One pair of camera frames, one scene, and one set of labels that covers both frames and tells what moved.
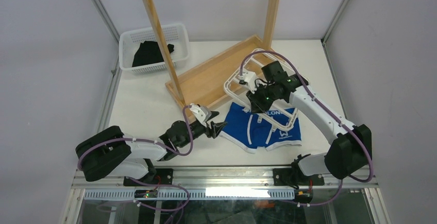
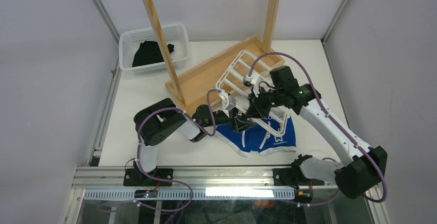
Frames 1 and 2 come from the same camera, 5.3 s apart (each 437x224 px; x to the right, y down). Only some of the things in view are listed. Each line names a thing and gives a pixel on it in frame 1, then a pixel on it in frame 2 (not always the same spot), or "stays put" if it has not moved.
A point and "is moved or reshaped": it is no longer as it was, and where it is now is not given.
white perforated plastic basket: [139, 52] stays put
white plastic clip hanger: [301, 76] -> [242, 81]
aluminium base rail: [217, 183] stays put
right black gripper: [256, 106] stays put
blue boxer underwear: [250, 131] is moved or reshaped
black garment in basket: [149, 52] stays put
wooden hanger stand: [203, 85] stays put
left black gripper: [212, 132] -> [241, 125]
